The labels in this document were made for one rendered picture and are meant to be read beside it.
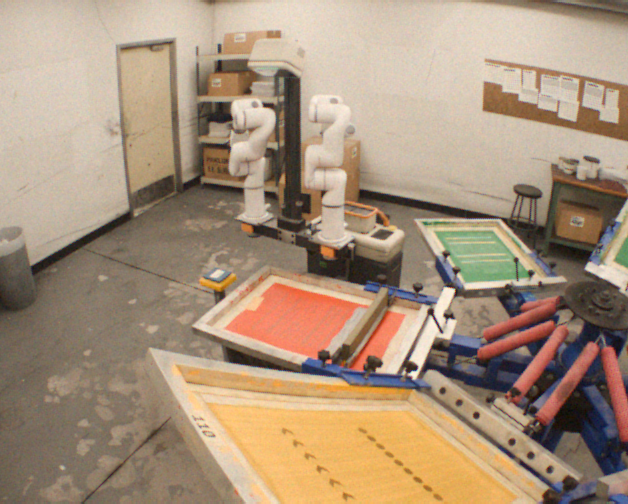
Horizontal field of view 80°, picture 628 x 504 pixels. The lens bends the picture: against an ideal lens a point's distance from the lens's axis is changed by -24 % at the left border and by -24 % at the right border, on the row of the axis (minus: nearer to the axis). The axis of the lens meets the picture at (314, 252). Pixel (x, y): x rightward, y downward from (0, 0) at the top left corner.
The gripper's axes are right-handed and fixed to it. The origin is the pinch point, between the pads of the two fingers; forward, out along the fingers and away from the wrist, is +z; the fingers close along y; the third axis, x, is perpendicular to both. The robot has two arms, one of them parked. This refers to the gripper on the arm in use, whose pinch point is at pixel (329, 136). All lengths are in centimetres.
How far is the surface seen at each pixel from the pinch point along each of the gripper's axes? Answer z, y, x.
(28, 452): 6, -172, -192
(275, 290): -40, -33, -76
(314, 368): -98, -35, -92
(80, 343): 108, -148, -151
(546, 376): -137, 38, -90
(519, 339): -133, 24, -76
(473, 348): -115, 18, -84
